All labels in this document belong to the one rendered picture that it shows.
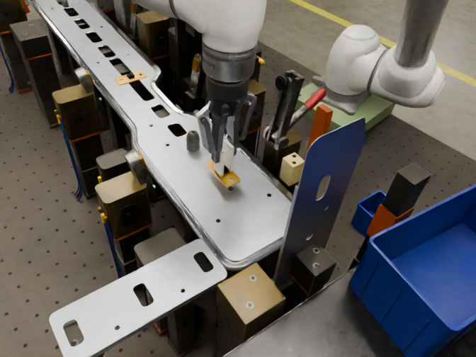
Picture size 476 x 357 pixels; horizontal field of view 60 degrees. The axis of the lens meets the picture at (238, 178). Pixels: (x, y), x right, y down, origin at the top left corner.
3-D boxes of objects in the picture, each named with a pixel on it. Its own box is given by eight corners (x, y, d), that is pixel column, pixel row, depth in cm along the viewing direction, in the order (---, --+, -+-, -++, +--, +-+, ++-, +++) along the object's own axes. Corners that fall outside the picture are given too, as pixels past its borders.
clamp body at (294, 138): (249, 228, 119) (263, 134, 94) (276, 214, 123) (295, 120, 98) (263, 244, 116) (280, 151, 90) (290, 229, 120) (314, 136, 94)
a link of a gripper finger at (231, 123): (222, 93, 76) (229, 91, 77) (224, 138, 84) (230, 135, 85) (234, 104, 74) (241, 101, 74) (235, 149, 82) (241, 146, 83)
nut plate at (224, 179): (205, 163, 90) (205, 159, 89) (219, 157, 91) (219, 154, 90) (226, 188, 85) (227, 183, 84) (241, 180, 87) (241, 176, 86)
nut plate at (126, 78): (120, 86, 112) (119, 81, 111) (114, 78, 114) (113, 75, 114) (147, 77, 116) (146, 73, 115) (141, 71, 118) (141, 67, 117)
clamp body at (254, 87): (222, 188, 130) (227, 86, 103) (249, 175, 134) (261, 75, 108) (234, 201, 126) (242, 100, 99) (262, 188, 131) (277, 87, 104)
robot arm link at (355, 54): (334, 66, 162) (348, 12, 146) (377, 83, 156) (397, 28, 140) (315, 85, 153) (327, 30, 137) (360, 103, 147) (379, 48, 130)
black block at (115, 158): (103, 239, 114) (81, 161, 92) (137, 223, 118) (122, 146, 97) (111, 252, 111) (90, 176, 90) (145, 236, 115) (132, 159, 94)
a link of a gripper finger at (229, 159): (223, 139, 84) (226, 138, 84) (222, 164, 89) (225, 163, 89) (231, 148, 82) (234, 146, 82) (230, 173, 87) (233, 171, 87)
